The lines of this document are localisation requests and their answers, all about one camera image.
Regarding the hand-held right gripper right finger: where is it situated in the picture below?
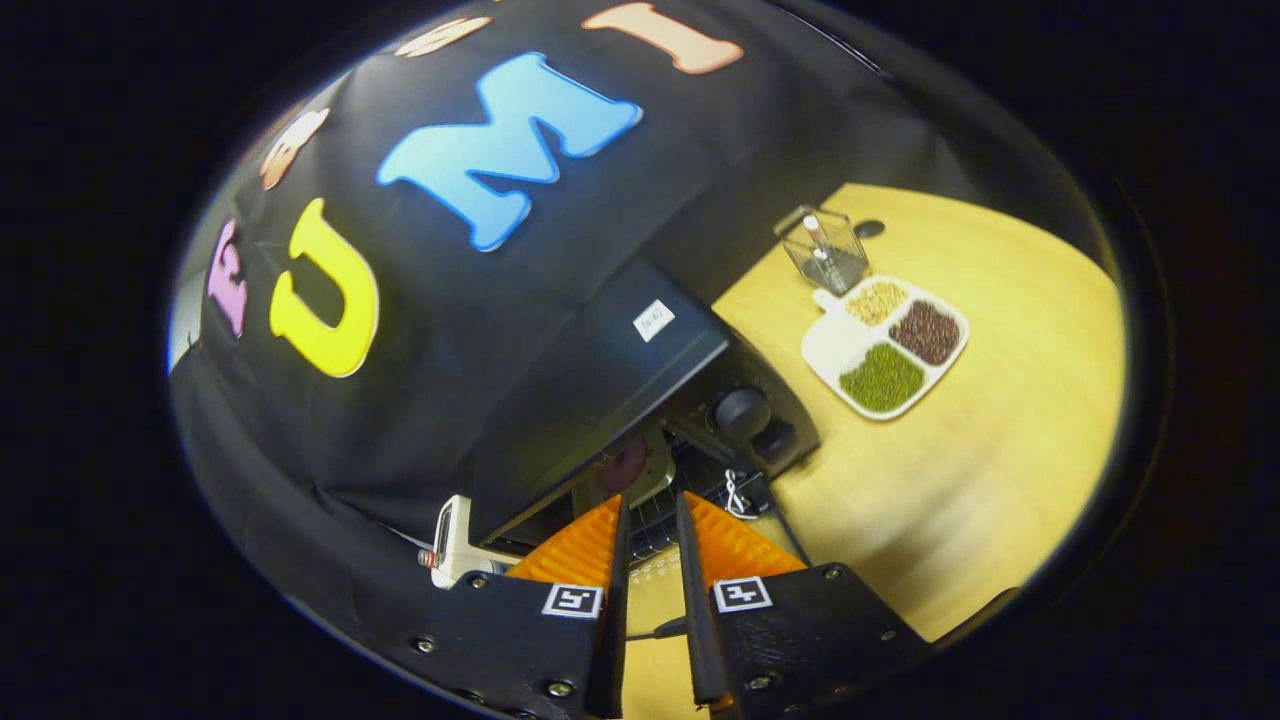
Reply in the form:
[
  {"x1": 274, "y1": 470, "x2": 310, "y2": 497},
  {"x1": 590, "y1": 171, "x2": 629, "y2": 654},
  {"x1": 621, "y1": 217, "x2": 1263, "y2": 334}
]
[{"x1": 675, "y1": 490, "x2": 931, "y2": 716}]

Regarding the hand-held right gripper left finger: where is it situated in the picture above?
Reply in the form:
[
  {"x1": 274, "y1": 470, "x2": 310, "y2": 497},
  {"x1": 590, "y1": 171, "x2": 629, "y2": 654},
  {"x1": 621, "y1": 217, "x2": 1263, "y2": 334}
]
[{"x1": 405, "y1": 493, "x2": 633, "y2": 720}]

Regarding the pink round food slice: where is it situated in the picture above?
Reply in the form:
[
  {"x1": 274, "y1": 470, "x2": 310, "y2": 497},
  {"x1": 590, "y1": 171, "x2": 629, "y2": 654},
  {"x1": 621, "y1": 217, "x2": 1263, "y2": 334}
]
[{"x1": 598, "y1": 435, "x2": 651, "y2": 493}]

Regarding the white square plate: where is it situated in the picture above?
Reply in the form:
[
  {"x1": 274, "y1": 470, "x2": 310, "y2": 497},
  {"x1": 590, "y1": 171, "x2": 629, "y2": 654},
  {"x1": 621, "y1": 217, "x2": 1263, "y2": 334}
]
[{"x1": 572, "y1": 425, "x2": 678, "y2": 511}]

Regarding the black electric oven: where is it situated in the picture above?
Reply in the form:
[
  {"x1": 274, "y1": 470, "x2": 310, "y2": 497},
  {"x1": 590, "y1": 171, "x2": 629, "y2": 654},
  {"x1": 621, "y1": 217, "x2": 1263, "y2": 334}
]
[{"x1": 468, "y1": 260, "x2": 823, "y2": 643}]

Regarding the white toaster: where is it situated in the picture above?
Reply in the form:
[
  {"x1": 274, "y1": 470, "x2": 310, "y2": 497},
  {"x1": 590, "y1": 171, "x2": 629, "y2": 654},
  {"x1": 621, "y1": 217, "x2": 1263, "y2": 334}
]
[{"x1": 430, "y1": 495, "x2": 516, "y2": 591}]

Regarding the black backdrop cloth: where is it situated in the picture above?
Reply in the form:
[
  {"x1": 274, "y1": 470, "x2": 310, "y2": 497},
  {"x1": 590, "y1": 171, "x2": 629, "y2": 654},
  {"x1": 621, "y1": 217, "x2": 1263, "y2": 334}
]
[{"x1": 170, "y1": 0, "x2": 1001, "y2": 641}]

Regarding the white divided bean tray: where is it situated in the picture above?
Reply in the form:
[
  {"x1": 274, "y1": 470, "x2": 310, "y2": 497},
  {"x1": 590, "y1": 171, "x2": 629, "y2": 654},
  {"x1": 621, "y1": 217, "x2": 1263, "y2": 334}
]
[{"x1": 800, "y1": 275, "x2": 971, "y2": 421}]

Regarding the clear utensil holder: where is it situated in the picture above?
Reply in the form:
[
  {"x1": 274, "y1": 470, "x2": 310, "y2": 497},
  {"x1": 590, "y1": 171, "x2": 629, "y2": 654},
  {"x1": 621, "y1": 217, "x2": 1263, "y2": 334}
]
[{"x1": 773, "y1": 205, "x2": 871, "y2": 296}]

